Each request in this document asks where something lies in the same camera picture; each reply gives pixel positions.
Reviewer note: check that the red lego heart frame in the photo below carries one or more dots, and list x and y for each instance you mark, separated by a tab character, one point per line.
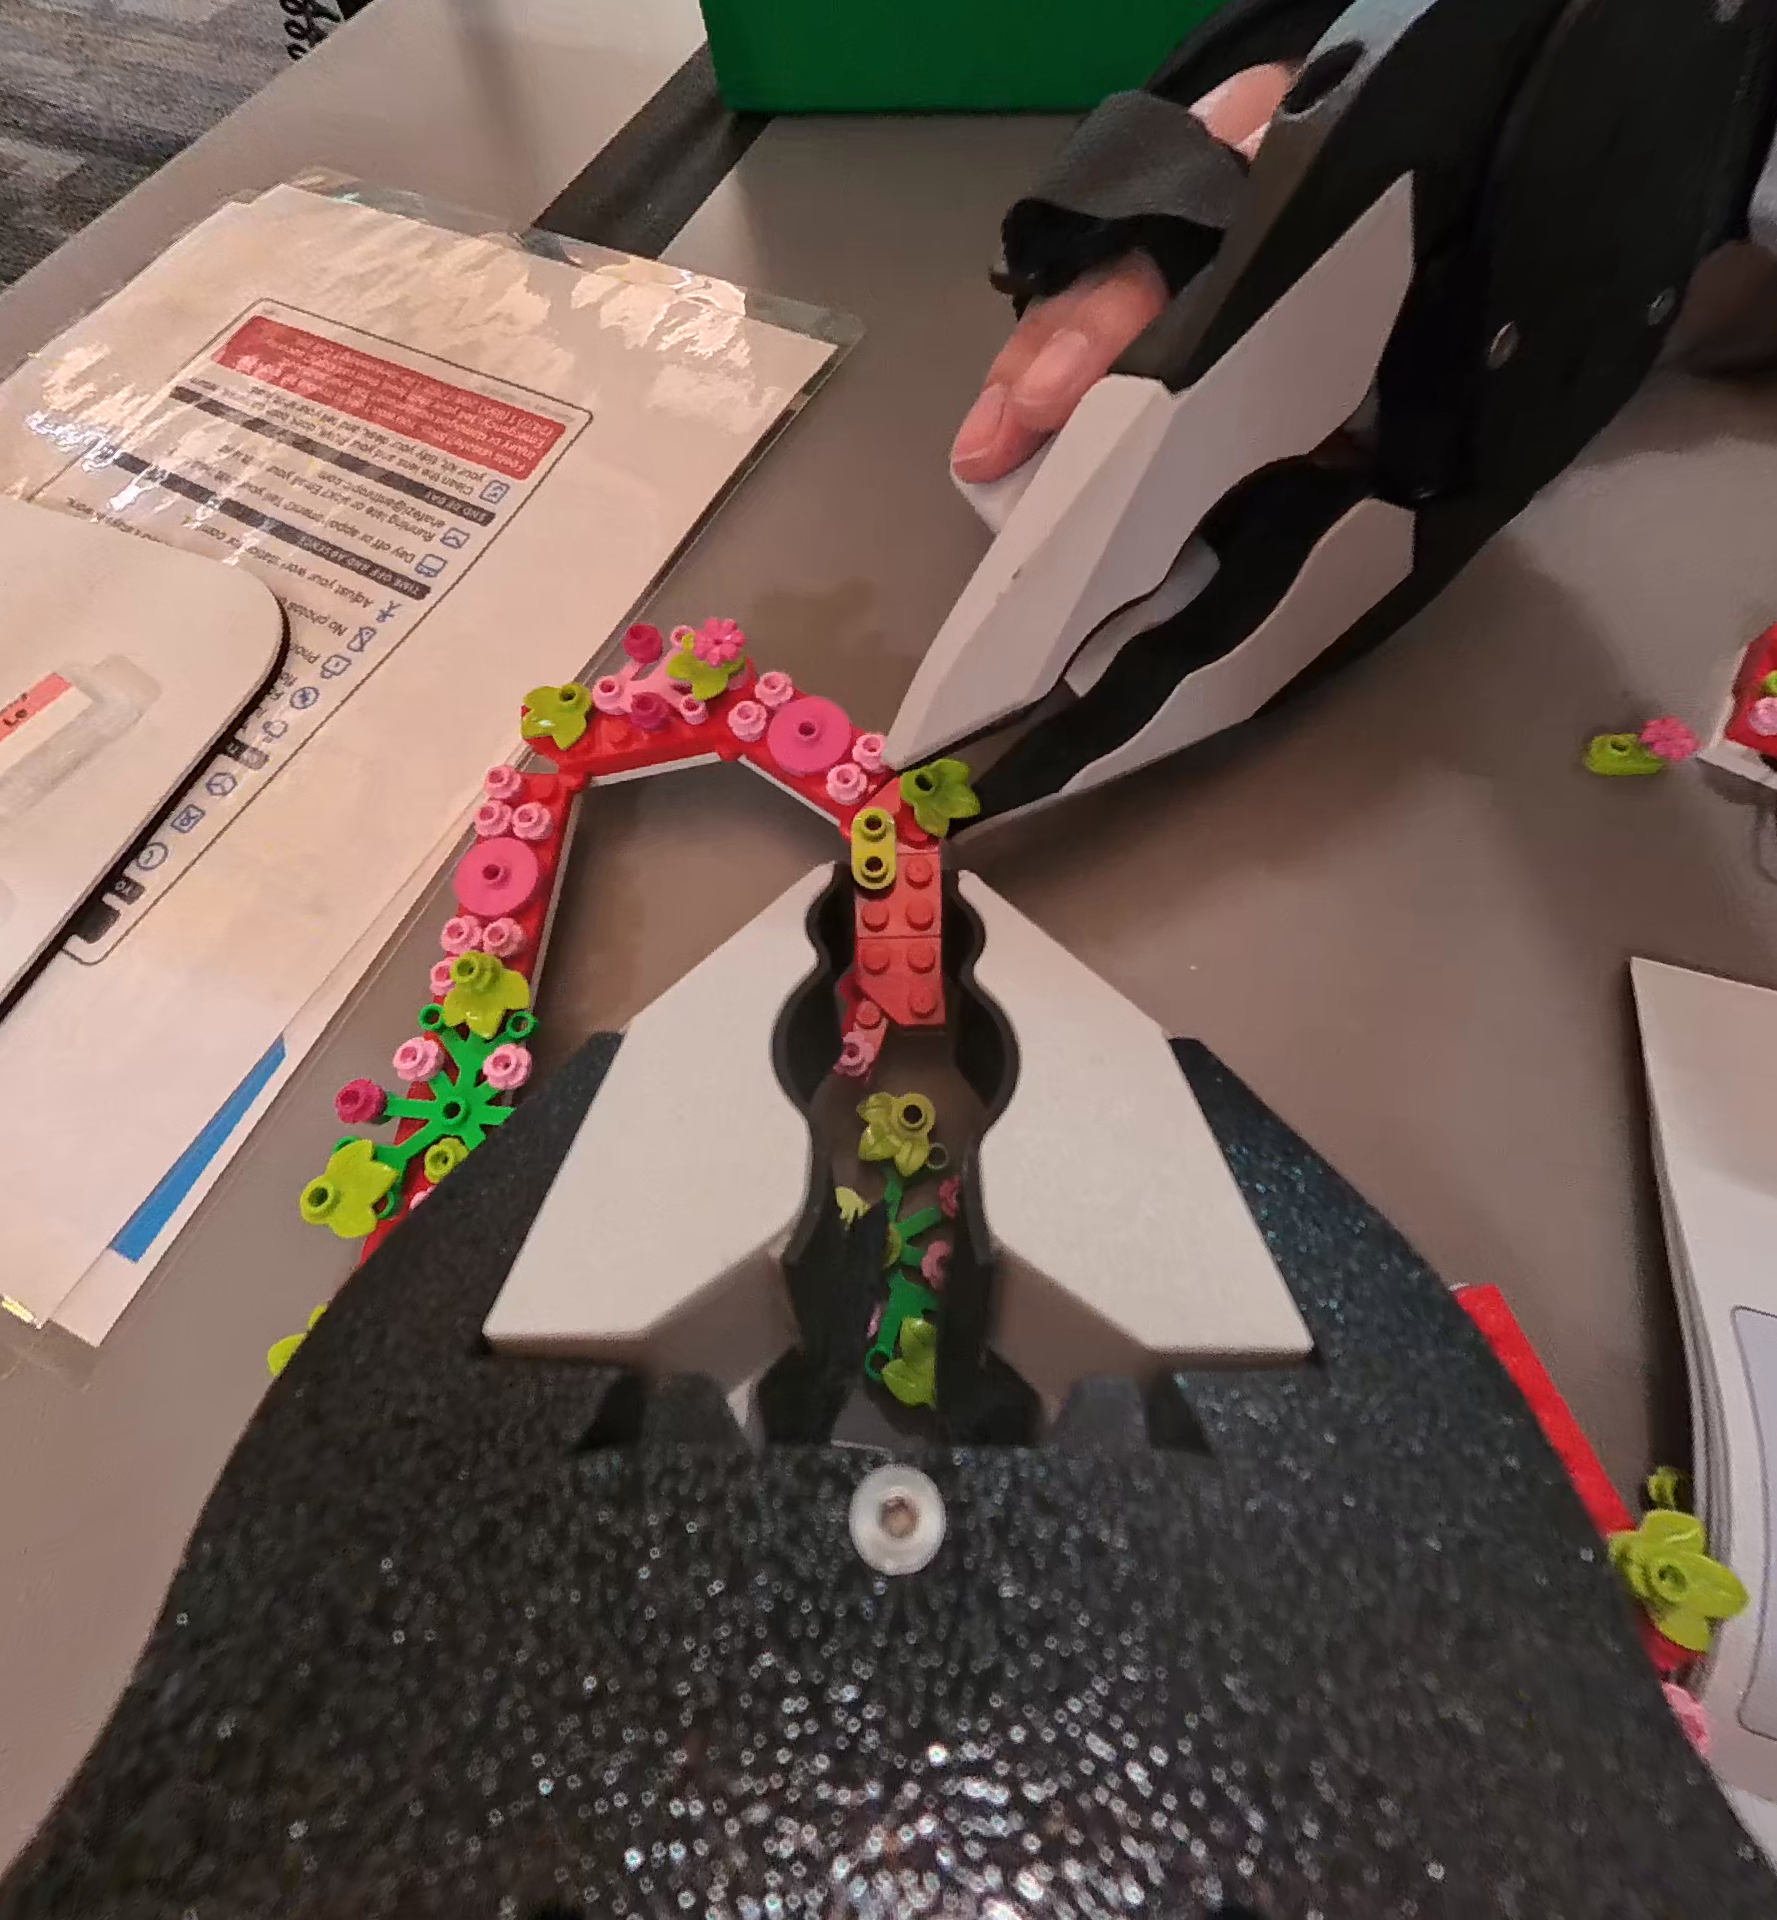
634	748

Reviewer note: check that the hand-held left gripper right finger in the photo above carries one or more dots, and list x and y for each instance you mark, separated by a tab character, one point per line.
1124	1184

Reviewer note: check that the red white label sticker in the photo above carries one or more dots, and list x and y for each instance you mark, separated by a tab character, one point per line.
13	723

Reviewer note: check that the white rounded board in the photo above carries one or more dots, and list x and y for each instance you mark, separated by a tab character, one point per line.
94	598

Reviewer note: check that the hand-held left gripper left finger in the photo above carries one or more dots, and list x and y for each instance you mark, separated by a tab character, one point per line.
652	1184

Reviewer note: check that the laminated instruction sheet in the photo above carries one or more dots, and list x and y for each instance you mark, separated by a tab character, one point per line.
530	387

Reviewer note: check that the loose green and pink piece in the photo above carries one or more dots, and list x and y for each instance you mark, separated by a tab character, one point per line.
1614	750

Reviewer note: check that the person's right hand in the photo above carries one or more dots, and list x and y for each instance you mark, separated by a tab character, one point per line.
1053	380

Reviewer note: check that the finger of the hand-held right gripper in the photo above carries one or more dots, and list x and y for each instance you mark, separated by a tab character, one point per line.
1300	619
1067	506

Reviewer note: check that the green box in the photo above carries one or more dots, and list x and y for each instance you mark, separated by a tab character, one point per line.
949	53

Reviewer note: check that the loose pink lego flower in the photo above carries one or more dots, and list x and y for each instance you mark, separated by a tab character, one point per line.
1670	741

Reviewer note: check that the lego instruction booklet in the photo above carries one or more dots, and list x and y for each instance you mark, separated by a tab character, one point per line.
1757	1140

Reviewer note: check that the small red lego flower assembly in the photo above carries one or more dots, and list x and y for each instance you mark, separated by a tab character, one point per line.
1770	706

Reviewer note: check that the white paper blue stripe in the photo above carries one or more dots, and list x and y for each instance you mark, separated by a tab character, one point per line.
194	1149

